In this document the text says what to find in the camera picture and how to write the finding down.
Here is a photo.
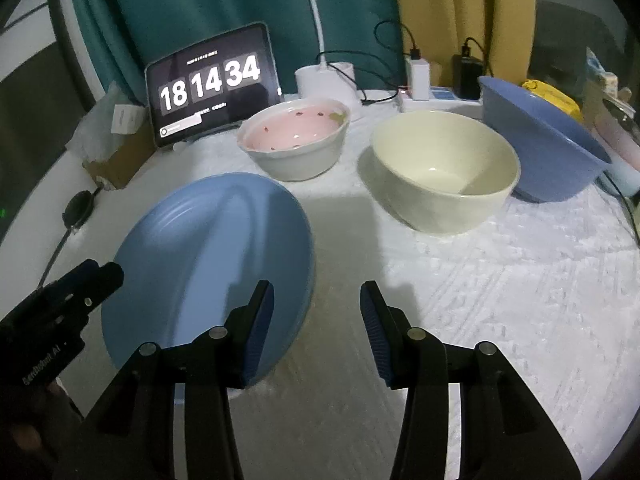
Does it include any yellow curtain left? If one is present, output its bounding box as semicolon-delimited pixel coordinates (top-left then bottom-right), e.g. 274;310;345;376
397;0;536;87

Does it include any light blue plate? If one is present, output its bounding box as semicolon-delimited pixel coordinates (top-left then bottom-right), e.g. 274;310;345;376
101;172;314;380

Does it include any pale blue bowl in stack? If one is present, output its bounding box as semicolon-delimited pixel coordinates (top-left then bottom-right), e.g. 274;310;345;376
598;153;640;197

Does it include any cardboard box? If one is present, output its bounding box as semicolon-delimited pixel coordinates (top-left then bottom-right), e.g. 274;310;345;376
82;120;156;190

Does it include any small white box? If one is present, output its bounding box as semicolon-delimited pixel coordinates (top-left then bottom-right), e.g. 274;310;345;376
111;104;146;136

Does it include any white textured tablecloth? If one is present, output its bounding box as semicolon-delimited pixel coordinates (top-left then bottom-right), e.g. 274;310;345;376
0;91;640;480

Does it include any white phone charger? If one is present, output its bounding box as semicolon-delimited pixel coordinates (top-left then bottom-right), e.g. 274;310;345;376
406;58;431;101

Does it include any tablet showing clock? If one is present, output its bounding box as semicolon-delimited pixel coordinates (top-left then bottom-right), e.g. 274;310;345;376
144;22;282;148

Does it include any white storage basket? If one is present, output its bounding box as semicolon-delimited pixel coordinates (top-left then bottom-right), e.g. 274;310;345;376
582;47;632;110

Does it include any white power strip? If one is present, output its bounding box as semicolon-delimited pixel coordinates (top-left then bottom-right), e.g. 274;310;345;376
396;87;483;120

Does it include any teal curtain left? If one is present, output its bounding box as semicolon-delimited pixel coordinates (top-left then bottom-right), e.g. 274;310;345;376
73;0;405;102

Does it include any large dark blue bowl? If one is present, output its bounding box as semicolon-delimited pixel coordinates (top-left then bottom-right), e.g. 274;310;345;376
478;76;612;203

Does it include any pink strawberry bowl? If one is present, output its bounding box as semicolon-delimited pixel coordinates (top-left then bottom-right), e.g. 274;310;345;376
236;98;350;182

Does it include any black round puck with cable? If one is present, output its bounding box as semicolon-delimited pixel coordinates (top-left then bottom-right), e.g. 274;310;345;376
37;188;102;289

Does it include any yellow wipes pack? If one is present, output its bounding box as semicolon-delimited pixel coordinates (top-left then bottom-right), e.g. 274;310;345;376
521;79;584;122

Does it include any clear plastic bag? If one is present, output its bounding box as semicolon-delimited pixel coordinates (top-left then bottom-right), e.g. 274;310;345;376
65;81;131;162

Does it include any pink bowl in stack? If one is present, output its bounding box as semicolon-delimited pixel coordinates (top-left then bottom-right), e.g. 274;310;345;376
594;112;640;170

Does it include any cream bowl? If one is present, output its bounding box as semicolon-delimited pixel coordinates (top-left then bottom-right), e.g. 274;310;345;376
371;110;521;236

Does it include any black power adapter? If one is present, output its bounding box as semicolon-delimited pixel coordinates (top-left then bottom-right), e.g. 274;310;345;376
451;54;485;101

